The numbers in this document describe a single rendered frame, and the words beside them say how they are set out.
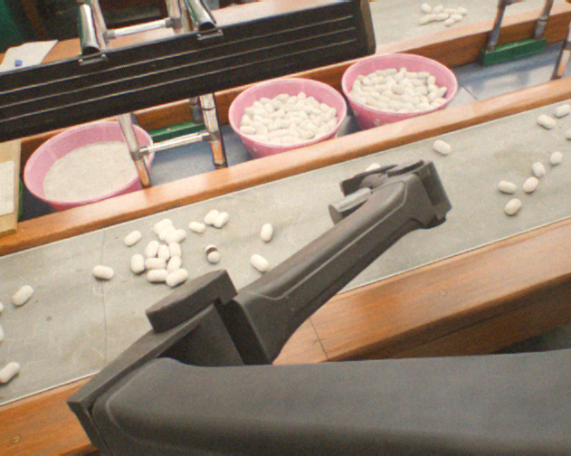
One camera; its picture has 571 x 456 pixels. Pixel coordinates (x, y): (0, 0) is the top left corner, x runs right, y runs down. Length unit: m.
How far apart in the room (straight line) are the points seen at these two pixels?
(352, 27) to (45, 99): 0.42
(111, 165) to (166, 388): 0.88
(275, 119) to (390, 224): 0.68
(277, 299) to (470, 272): 0.48
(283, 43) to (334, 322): 0.40
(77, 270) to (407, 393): 0.81
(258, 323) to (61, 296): 0.56
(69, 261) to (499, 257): 0.74
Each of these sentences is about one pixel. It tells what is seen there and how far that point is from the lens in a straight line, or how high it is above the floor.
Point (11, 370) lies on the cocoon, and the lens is 0.85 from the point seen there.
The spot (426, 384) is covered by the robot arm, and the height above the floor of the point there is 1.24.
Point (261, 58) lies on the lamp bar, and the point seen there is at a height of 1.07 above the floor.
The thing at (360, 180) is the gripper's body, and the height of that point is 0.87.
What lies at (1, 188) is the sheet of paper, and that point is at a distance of 1.12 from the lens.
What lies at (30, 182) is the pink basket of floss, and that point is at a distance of 1.14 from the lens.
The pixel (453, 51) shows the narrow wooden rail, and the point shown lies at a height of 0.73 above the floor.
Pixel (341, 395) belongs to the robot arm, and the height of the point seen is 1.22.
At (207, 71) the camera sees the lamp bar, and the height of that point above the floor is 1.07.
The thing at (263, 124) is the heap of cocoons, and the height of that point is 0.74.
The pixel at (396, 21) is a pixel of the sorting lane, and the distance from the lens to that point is 1.60.
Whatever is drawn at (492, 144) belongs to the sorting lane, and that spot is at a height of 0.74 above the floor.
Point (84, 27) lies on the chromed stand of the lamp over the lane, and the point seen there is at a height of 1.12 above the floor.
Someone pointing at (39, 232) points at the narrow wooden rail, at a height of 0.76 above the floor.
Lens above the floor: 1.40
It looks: 47 degrees down
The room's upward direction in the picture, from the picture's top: 5 degrees counter-clockwise
